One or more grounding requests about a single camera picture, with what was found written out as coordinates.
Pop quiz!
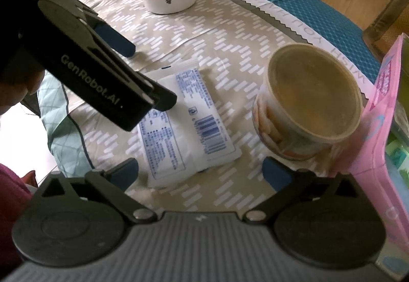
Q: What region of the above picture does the pink bag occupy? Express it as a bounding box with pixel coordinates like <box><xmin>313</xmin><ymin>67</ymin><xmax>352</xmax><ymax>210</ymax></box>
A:
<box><xmin>347</xmin><ymin>33</ymin><xmax>409</xmax><ymax>282</ymax></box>

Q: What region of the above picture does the person's dark red clothing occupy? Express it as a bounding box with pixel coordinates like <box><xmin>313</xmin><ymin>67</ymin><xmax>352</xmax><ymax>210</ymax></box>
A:
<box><xmin>0</xmin><ymin>164</ymin><xmax>36</xmax><ymax>273</ymax></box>

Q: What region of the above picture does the blue print white tissue pack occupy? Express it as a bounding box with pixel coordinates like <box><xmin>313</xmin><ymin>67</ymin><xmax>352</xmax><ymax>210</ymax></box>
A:
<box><xmin>137</xmin><ymin>60</ymin><xmax>242</xmax><ymax>188</ymax></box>

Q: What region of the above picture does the teal mat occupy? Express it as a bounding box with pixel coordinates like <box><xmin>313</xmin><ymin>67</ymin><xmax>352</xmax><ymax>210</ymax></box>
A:
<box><xmin>195</xmin><ymin>0</ymin><xmax>384</xmax><ymax>84</ymax></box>

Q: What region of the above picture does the wooden chair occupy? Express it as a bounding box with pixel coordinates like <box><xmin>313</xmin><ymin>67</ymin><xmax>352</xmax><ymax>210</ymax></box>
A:
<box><xmin>361</xmin><ymin>0</ymin><xmax>409</xmax><ymax>57</ymax></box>

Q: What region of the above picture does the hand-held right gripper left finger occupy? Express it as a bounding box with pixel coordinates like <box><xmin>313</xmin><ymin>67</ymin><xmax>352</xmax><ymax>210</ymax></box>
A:
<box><xmin>41</xmin><ymin>157</ymin><xmax>155</xmax><ymax>223</ymax></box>

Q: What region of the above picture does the beige patterned cloth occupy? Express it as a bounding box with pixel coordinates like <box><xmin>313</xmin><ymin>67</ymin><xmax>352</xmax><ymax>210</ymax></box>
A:
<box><xmin>69</xmin><ymin>0</ymin><xmax>384</xmax><ymax>219</ymax></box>

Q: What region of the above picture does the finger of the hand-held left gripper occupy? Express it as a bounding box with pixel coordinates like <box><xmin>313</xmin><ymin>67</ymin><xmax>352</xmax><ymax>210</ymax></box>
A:
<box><xmin>128</xmin><ymin>72</ymin><xmax>178</xmax><ymax>112</ymax></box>
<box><xmin>73</xmin><ymin>4</ymin><xmax>136</xmax><ymax>58</ymax></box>

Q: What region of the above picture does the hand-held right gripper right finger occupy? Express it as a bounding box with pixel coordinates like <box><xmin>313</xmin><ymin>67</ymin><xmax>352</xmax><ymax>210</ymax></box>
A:
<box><xmin>244</xmin><ymin>157</ymin><xmax>365</xmax><ymax>223</ymax></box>

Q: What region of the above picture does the person's left hand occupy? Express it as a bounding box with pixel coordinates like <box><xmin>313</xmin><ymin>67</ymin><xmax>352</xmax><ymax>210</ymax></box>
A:
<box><xmin>0</xmin><ymin>68</ymin><xmax>45</xmax><ymax>116</ymax></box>

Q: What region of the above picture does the round plastic tub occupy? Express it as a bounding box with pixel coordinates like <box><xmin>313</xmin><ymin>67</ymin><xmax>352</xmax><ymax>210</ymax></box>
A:
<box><xmin>252</xmin><ymin>43</ymin><xmax>363</xmax><ymax>161</ymax></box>

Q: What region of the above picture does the teal quilted cloth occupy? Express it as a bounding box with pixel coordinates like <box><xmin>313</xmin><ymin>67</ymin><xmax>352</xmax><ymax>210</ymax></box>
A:
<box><xmin>37</xmin><ymin>71</ymin><xmax>96</xmax><ymax>178</ymax></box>

